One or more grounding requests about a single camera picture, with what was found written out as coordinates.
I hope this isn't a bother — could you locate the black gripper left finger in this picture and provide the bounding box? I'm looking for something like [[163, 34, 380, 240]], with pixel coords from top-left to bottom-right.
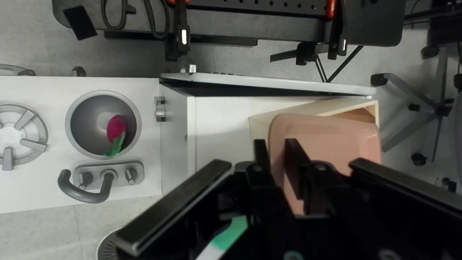
[[113, 137, 291, 260]]

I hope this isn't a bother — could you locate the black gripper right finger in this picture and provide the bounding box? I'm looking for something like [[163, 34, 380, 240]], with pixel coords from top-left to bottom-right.
[[282, 137, 462, 260]]

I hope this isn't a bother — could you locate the peach plastic tray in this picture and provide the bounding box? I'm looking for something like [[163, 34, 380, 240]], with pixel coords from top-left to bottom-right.
[[267, 112, 383, 216]]

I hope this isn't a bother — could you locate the cream wooden box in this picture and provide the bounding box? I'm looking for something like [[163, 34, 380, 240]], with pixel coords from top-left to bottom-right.
[[247, 95, 381, 151]]

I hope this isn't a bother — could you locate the grey toy faucet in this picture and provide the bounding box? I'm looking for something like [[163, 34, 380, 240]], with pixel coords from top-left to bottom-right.
[[57, 159, 146, 205]]

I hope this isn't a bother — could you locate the round floor outlet cover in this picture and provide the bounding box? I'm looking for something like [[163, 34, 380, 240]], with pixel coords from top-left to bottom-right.
[[94, 228, 127, 260]]

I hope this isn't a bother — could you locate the pink toy strawberry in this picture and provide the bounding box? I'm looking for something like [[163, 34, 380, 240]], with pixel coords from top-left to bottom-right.
[[103, 114, 130, 159]]

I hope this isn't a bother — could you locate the white toy kitchen unit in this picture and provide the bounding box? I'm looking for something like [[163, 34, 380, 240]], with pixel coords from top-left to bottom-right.
[[0, 71, 380, 216]]

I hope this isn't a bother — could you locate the black tripod base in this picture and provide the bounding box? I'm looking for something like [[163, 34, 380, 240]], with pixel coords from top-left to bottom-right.
[[269, 40, 366, 84]]

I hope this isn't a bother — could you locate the grey toy stove burner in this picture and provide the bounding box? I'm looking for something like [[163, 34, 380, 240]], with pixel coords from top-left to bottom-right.
[[0, 102, 51, 172]]

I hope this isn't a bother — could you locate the black rectangular block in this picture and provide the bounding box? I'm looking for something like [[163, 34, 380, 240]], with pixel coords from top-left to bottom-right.
[[62, 4, 99, 42]]

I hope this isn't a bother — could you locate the grey cabinet door handle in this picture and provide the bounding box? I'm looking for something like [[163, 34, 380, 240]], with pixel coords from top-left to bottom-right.
[[153, 95, 169, 123]]

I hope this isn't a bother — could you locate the black clamp orange handle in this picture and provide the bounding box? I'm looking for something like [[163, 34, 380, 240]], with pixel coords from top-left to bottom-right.
[[165, 0, 192, 62], [325, 0, 350, 62]]

